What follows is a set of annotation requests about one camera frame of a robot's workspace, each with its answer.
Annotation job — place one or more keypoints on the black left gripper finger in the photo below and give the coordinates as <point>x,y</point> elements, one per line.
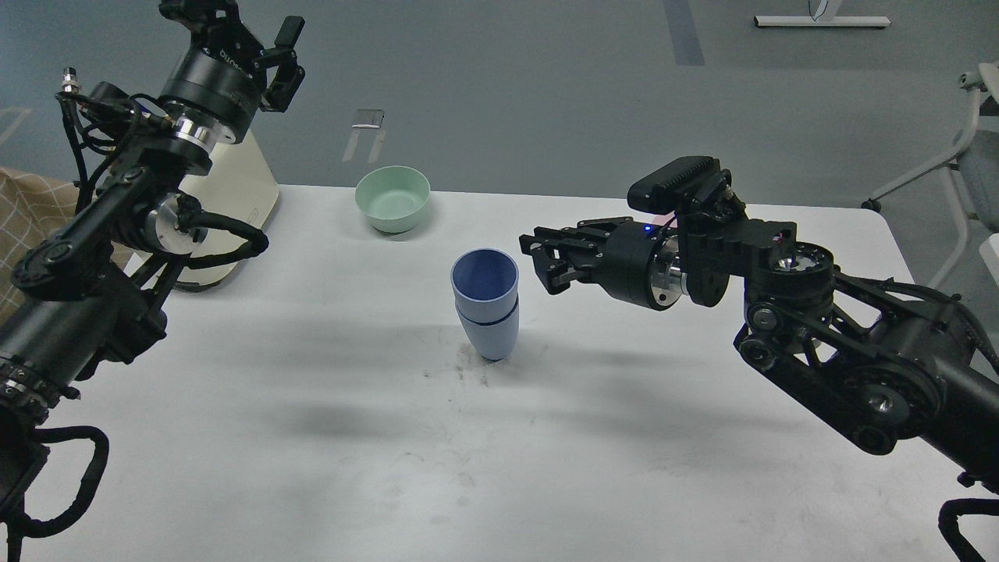
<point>289,33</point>
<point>288,78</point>

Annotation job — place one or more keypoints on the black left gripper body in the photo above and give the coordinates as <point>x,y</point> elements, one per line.
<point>216,75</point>

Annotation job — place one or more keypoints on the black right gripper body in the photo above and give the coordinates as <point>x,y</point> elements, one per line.
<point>634,262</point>

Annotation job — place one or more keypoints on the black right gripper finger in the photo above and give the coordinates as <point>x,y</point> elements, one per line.
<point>558,267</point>
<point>584,240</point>

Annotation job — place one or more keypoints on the blue cup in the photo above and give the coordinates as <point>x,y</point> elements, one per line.
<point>485,284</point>
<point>494,341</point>

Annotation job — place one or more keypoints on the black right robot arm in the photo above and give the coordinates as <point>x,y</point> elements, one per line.
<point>878,360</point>

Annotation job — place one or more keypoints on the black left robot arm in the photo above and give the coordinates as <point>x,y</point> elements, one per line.
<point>95,288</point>

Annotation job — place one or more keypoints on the pink bowl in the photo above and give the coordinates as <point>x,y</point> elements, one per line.
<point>667,220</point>

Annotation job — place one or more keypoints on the grey floor socket plate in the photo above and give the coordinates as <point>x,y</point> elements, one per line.
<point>368,119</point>

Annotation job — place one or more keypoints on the cream toaster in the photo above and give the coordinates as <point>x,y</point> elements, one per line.
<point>240,185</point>

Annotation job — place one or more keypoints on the green bowl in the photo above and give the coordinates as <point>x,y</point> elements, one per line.
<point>393,199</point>

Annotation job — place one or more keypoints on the white desk leg base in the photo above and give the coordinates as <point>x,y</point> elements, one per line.
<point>823,15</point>

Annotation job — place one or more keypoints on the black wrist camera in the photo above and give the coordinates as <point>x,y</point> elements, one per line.
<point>687,183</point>

